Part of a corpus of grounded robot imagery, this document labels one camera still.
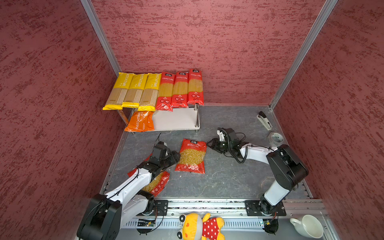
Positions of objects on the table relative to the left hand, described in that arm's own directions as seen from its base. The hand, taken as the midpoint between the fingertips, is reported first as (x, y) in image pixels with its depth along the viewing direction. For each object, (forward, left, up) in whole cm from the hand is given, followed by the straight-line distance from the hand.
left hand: (177, 159), depth 87 cm
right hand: (+7, -18, +1) cm, 20 cm away
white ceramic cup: (-31, -65, -2) cm, 72 cm away
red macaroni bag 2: (-14, +9, -1) cm, 17 cm away
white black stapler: (+32, -62, -1) cm, 70 cm away
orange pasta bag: (+24, +26, +6) cm, 36 cm away
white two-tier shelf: (+29, +2, +3) cm, 29 cm away
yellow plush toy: (-32, -11, +4) cm, 34 cm away
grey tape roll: (+18, -67, -4) cm, 69 cm away
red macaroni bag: (+2, -9, 0) cm, 9 cm away
